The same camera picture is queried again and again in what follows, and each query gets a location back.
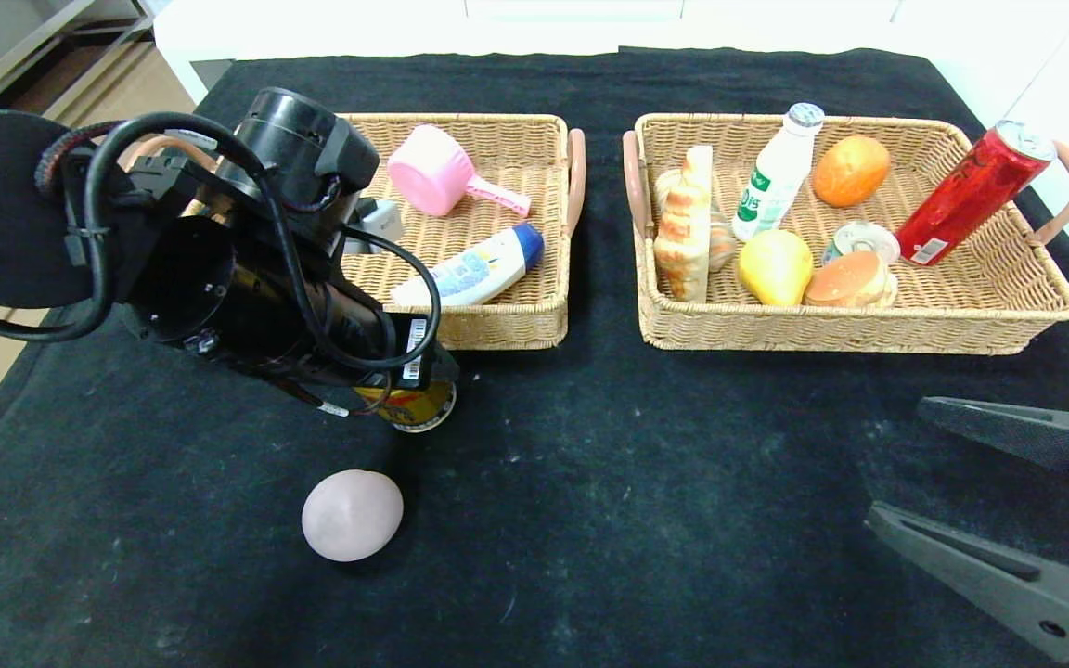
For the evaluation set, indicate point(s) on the pale pink egg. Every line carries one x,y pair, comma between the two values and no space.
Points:
352,516

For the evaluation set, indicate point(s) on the gold drink can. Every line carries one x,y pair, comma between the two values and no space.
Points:
418,408

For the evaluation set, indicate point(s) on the white lotion bottle blue cap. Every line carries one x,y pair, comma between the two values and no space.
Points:
470,274

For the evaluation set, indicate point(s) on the striped long bread roll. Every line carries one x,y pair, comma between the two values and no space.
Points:
723,246

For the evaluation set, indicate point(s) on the white milk drink bottle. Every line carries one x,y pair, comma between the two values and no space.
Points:
766,186

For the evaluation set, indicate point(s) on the round orange bun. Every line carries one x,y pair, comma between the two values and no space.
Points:
850,172

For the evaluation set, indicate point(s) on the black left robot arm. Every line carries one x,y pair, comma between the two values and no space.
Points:
219,297

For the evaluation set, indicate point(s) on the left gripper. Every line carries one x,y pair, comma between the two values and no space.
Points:
416,352

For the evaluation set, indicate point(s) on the burger bun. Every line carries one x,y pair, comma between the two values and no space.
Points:
850,281

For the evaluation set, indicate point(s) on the small silver tin can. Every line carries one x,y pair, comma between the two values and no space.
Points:
861,239

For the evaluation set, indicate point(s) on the tall red drink can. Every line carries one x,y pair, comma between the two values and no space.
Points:
971,195

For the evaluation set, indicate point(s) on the yellow pear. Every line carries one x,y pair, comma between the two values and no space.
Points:
776,269

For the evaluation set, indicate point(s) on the white table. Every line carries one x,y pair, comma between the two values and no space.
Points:
405,28

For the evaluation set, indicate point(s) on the pink saucepan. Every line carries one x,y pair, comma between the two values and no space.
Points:
432,176

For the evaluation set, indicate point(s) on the black tablecloth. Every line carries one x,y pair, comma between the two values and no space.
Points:
637,482

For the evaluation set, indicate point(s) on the striped croissant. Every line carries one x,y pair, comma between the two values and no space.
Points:
683,241

